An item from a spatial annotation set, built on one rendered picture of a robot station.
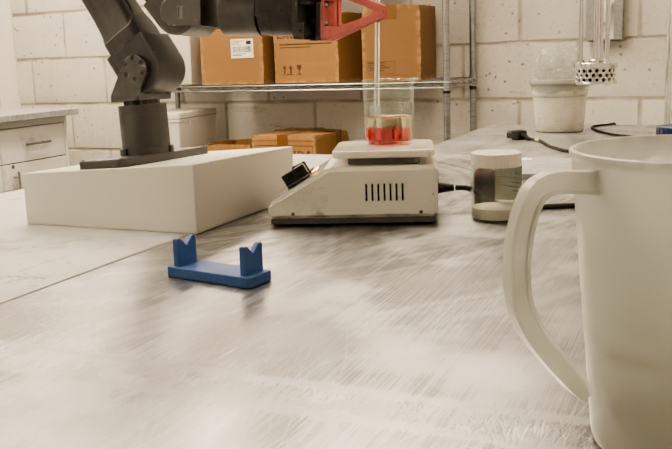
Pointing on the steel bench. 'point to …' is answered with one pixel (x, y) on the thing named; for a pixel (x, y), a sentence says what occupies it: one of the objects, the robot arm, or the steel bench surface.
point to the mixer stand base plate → (543, 165)
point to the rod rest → (187, 258)
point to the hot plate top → (382, 150)
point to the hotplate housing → (364, 193)
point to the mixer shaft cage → (596, 73)
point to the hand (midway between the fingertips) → (379, 11)
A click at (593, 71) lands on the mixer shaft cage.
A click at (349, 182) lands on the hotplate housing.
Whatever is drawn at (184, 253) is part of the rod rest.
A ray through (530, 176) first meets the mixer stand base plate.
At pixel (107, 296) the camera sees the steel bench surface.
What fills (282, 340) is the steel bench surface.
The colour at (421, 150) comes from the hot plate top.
